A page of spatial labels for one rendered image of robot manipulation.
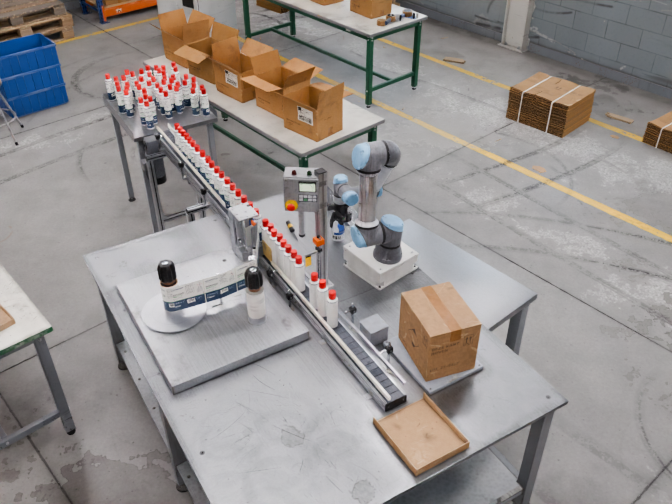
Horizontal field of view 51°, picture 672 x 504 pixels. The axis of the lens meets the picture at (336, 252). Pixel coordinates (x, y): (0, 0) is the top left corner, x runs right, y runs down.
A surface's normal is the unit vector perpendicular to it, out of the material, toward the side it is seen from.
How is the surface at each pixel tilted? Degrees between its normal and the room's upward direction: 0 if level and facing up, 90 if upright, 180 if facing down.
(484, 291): 0
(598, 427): 0
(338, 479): 0
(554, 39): 90
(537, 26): 90
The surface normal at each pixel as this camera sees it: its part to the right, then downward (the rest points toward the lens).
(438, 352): 0.33, 0.57
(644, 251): 0.00, -0.80
